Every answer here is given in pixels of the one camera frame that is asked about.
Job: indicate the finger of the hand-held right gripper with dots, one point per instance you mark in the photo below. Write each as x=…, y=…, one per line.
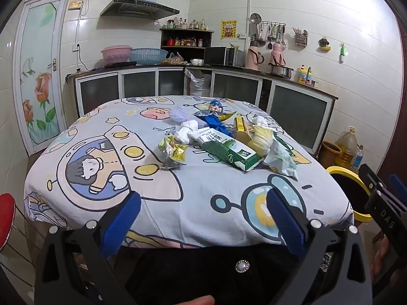
x=370, y=176
x=399, y=186

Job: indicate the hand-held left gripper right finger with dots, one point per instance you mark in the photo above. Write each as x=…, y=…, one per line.
x=286, y=222

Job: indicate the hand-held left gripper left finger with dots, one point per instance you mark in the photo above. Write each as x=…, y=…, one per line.
x=122, y=222

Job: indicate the black bin with yellow rim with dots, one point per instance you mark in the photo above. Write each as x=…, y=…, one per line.
x=338, y=169

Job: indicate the green white snack bag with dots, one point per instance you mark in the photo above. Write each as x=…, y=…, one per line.
x=279, y=160

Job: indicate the green white milk carton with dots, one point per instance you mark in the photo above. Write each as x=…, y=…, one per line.
x=222, y=149

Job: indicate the person's right hand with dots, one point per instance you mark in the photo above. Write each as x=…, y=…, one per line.
x=380, y=257

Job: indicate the person's left hand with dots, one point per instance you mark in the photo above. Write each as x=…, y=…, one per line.
x=187, y=301

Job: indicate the blue liquid bottle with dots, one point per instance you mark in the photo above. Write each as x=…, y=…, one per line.
x=358, y=157

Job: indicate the large cooking oil jug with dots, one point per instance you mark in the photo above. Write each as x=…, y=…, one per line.
x=346, y=147

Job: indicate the brown plastic bucket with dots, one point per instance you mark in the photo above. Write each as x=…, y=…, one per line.
x=329, y=154

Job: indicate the cartoon printed tablecloth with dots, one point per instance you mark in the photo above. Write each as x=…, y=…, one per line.
x=203, y=197

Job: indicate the pale yellow crumpled paper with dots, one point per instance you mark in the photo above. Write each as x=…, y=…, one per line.
x=262, y=139

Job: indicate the crumpled yellow snack packet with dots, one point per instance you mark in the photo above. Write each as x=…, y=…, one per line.
x=175, y=152

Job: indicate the long glass door counter cabinet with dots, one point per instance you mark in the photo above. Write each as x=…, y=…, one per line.
x=299, y=114

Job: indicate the person's black garment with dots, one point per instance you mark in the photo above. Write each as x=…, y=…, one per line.
x=203, y=276

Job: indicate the small white crumpled tissue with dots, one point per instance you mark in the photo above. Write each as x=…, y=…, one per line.
x=260, y=120

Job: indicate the yellow cardboard box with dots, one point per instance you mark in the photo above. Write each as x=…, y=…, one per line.
x=241, y=125

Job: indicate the red stool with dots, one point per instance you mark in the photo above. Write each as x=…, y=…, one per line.
x=5, y=219

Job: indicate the yellow dish soap bottle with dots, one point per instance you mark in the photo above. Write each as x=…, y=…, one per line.
x=303, y=75

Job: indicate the blue plastic bag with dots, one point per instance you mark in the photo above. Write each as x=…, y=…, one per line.
x=214, y=123

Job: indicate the blue cartoon snack packet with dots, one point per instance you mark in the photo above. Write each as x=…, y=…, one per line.
x=217, y=108

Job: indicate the short glass door counter cabinet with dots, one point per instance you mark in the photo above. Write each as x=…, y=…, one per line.
x=98, y=89

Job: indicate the steel cooking pot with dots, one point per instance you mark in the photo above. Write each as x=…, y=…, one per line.
x=281, y=71

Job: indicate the metal chopstick holder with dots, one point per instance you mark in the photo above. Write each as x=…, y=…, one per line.
x=300, y=38

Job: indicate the black induction cooktop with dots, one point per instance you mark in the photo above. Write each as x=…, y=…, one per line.
x=117, y=65

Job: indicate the white woven sack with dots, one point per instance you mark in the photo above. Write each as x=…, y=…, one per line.
x=198, y=84

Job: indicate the pink plastic basin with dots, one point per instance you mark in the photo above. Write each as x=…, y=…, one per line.
x=116, y=54

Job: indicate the blue plastic basket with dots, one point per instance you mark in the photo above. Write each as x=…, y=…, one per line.
x=148, y=55

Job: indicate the plastic bag of food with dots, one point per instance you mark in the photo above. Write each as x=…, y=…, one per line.
x=174, y=58

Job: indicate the flower printed glass door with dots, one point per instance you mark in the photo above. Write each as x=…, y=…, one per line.
x=39, y=70

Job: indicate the rack of hanging utensils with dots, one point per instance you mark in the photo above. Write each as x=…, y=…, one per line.
x=270, y=31

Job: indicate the black microwave oven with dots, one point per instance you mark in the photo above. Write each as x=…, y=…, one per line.
x=219, y=56

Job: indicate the row of jars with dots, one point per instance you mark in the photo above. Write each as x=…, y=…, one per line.
x=184, y=42

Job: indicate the dark corner shelf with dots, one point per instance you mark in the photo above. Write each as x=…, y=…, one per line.
x=187, y=31

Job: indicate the row of seasoning bottles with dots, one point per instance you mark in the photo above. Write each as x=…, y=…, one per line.
x=186, y=24

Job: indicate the green white wall holder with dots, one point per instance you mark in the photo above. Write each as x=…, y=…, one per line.
x=342, y=54

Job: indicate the white wall socket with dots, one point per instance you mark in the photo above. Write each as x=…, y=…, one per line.
x=75, y=47

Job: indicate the yellow wall poster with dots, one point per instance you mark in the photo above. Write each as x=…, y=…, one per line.
x=229, y=30

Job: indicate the white wall pipe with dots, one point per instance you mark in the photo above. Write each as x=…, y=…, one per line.
x=248, y=6

